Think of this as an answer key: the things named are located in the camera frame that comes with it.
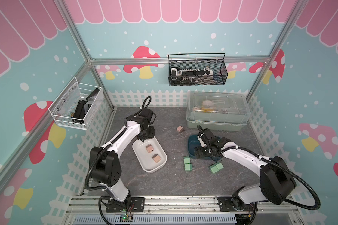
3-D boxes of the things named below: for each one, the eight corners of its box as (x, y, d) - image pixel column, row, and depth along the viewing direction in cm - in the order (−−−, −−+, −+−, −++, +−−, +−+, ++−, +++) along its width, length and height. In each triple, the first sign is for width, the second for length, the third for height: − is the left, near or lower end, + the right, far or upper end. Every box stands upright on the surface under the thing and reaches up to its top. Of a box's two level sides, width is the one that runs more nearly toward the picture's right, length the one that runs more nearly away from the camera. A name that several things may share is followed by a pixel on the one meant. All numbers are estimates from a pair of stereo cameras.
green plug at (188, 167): (184, 171, 87) (184, 169, 85) (184, 164, 90) (184, 163, 88) (192, 171, 87) (192, 169, 85) (191, 164, 90) (192, 163, 88)
